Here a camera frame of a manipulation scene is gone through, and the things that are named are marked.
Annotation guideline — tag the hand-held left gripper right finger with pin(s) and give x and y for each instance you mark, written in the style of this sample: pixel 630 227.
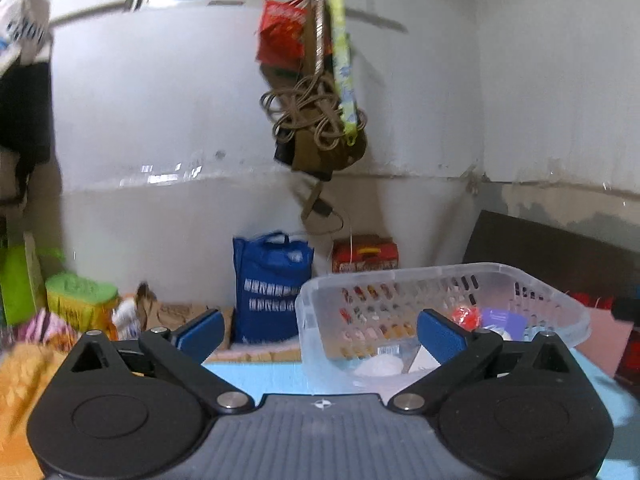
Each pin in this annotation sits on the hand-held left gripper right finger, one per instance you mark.
pixel 440 335

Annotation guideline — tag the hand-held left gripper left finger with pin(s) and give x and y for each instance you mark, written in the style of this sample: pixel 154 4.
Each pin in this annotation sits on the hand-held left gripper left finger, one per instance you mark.
pixel 202 332

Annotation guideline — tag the white fluffy plush toy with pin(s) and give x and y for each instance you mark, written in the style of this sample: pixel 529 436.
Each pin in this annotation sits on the white fluffy plush toy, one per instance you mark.
pixel 377 366

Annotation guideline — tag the clear plastic basket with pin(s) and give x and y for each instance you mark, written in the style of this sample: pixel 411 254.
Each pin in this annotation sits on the clear plastic basket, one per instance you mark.
pixel 315 330

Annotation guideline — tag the white paper piece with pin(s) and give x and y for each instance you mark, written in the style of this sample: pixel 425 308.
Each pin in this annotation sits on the white paper piece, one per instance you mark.
pixel 424 360

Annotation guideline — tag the red ball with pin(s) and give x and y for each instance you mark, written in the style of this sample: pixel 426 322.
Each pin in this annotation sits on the red ball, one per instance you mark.
pixel 463 316

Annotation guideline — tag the brown printed paper bag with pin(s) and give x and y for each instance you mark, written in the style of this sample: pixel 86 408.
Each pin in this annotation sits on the brown printed paper bag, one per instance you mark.
pixel 165 312

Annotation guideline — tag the purple card box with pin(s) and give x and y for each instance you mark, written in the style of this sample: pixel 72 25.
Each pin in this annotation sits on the purple card box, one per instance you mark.
pixel 502 321

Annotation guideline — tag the white blue snack packet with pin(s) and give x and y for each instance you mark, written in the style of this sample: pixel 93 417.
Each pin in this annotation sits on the white blue snack packet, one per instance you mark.
pixel 125 317

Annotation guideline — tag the blue tote bag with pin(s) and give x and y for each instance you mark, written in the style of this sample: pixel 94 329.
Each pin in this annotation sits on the blue tote bag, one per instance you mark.
pixel 270 290

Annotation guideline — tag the red printed gift box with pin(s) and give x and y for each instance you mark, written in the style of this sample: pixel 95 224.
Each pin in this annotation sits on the red printed gift box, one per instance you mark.
pixel 365 255

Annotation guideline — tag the green tin box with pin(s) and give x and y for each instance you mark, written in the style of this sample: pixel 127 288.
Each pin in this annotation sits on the green tin box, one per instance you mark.
pixel 80 295

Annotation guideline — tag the dark wooden board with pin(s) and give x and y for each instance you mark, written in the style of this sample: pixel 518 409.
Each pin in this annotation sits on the dark wooden board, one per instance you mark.
pixel 540 245

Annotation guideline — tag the pink flat board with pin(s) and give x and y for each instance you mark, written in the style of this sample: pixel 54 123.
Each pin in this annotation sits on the pink flat board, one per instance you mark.
pixel 605 327

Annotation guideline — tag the orange floral blanket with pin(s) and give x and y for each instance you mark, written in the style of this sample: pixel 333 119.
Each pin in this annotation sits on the orange floral blanket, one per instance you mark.
pixel 20 385

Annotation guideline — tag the green paper bag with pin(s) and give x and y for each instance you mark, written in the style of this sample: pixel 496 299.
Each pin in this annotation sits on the green paper bag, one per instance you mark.
pixel 17 285

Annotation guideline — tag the olive hanging bag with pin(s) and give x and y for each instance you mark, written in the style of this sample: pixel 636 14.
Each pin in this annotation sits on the olive hanging bag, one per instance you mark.
pixel 320 155

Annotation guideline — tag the black hanging garment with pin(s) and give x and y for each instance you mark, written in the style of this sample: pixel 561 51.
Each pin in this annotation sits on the black hanging garment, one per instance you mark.
pixel 25 120

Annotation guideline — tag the red plastic bag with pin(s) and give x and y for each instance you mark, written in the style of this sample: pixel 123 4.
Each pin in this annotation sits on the red plastic bag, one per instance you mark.
pixel 280 30

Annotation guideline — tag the white hanging cloth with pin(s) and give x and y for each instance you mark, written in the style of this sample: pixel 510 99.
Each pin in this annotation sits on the white hanging cloth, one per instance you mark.
pixel 22 20

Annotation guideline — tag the wooden wall socket with charger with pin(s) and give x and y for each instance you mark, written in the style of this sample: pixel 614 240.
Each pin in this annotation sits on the wooden wall socket with charger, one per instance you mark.
pixel 317 205

